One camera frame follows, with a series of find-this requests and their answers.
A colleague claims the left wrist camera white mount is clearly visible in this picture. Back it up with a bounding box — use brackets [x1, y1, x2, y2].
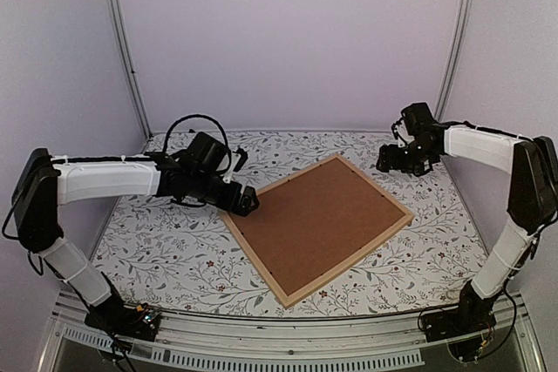
[222, 147, 248, 184]

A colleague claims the aluminium corner post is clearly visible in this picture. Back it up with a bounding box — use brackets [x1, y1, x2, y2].
[434, 0, 473, 119]
[106, 0, 153, 139]

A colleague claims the left aluminium corner post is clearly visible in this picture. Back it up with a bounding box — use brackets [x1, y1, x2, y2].
[106, 0, 153, 139]

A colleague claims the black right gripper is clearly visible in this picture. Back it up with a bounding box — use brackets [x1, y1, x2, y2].
[376, 139, 435, 175]

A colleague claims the right aluminium corner post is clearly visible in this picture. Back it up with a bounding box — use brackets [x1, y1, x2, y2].
[434, 0, 473, 119]

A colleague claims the front aluminium rail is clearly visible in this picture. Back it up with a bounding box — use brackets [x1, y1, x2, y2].
[37, 291, 547, 371]

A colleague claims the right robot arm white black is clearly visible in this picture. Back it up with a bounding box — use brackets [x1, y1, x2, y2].
[376, 102, 557, 334]

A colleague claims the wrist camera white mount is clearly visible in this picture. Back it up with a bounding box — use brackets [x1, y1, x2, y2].
[222, 147, 248, 184]
[391, 117, 413, 147]

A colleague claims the brown frame backing board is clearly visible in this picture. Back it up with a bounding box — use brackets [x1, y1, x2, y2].
[227, 158, 409, 299]

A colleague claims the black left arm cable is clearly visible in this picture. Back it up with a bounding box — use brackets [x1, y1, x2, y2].
[164, 113, 230, 159]

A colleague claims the floral patterned table cover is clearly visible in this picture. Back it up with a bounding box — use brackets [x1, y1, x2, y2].
[92, 132, 487, 317]

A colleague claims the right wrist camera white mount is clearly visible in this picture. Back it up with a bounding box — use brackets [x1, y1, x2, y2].
[391, 117, 413, 147]

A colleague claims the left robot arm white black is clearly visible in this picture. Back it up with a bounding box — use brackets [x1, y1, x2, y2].
[6, 132, 259, 332]

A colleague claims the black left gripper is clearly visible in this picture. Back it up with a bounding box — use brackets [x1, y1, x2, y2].
[189, 171, 260, 217]

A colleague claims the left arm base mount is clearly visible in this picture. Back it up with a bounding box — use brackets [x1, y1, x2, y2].
[85, 296, 161, 342]

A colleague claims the light wooden picture frame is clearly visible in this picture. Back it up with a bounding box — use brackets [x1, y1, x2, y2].
[219, 152, 415, 308]

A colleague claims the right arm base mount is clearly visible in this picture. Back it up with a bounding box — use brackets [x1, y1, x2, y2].
[418, 295, 496, 342]

